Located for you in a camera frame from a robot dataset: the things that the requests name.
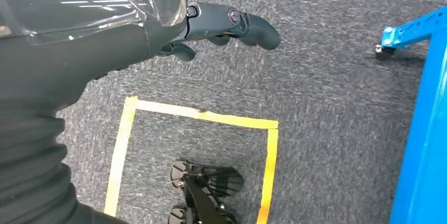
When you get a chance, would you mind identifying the yellow floor tape square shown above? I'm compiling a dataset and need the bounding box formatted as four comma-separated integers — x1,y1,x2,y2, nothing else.
103,96,279,224

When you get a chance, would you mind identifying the blue metal shelf rack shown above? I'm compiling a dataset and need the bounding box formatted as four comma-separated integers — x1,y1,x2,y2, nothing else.
375,5,447,224

